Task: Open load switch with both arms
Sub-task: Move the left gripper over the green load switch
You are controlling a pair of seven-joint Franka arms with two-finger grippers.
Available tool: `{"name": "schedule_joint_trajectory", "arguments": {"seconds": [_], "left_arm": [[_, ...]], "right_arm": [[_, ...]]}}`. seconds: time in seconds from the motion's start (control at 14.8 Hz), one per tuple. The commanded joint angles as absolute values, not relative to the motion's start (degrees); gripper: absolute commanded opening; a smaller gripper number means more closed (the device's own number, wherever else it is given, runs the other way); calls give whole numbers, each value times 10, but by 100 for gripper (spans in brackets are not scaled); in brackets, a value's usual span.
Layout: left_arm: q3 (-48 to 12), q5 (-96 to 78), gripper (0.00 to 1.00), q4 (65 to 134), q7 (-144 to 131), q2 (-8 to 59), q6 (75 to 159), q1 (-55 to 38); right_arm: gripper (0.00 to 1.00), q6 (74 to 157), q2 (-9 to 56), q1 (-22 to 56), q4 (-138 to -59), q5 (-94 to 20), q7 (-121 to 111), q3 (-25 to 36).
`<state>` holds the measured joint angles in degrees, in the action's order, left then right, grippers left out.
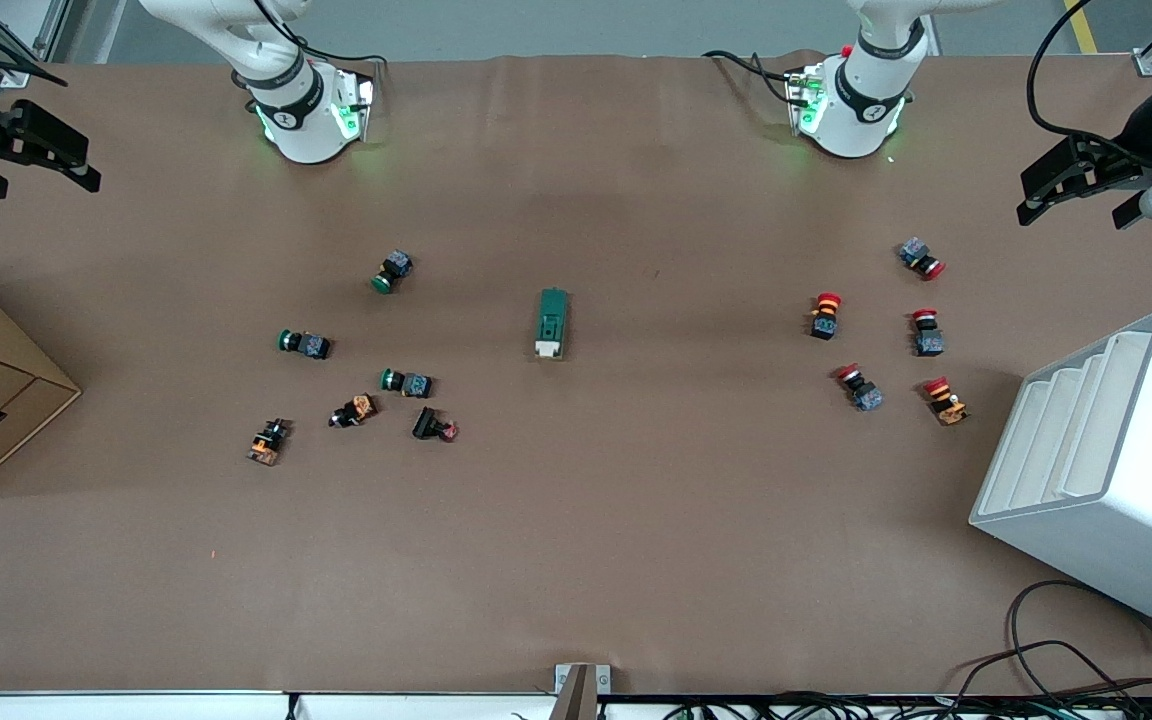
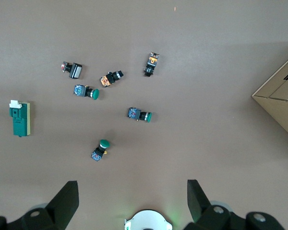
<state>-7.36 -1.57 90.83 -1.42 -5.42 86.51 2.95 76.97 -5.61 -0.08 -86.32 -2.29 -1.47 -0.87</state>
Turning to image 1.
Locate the red emergency stop button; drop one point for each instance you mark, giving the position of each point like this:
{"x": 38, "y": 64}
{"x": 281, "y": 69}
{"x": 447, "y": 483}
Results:
{"x": 920, "y": 257}
{"x": 860, "y": 388}
{"x": 927, "y": 335}

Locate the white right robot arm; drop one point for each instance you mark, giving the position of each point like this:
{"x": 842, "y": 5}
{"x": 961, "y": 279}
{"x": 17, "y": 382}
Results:
{"x": 296, "y": 130}

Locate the black switch with pink tip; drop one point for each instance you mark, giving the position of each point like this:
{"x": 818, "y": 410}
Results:
{"x": 430, "y": 424}

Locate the grey metal mount bracket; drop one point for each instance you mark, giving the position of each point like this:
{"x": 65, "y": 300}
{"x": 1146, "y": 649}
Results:
{"x": 581, "y": 682}

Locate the white stepped plastic rack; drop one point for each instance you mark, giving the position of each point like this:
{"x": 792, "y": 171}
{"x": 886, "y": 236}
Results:
{"x": 1116, "y": 560}

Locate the brown paper table cover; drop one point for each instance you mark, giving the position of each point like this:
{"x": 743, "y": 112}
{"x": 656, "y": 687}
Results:
{"x": 636, "y": 500}

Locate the green terminal block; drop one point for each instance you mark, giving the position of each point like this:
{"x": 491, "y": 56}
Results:
{"x": 551, "y": 320}

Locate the black orange selector switch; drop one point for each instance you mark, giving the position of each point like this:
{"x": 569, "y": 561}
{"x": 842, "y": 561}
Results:
{"x": 268, "y": 441}
{"x": 354, "y": 410}

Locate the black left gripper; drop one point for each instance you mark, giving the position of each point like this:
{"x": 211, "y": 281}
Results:
{"x": 1141, "y": 137}

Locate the green push button switch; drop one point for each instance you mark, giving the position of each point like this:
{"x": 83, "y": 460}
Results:
{"x": 408, "y": 383}
{"x": 393, "y": 270}
{"x": 306, "y": 344}

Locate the red button with black body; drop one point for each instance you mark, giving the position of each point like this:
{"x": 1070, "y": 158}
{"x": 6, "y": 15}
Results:
{"x": 825, "y": 318}

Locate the aluminium frame with black struts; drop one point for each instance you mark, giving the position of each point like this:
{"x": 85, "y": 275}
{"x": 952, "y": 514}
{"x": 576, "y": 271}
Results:
{"x": 51, "y": 30}

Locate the red button with orange body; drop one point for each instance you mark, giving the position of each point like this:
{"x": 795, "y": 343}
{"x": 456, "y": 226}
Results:
{"x": 946, "y": 401}

